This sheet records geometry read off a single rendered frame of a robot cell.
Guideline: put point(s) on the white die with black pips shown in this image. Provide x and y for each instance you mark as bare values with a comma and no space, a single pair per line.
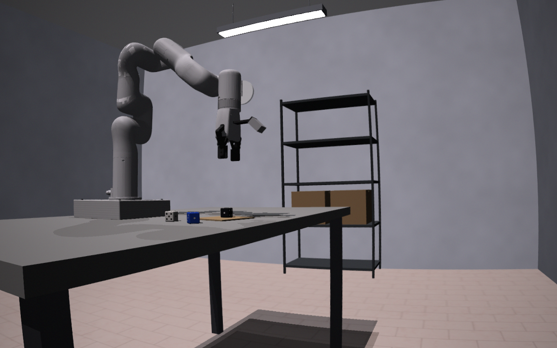
171,215

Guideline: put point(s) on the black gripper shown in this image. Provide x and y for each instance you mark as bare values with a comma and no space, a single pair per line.
232,133

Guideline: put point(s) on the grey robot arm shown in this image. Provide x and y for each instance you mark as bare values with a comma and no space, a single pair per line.
126,131

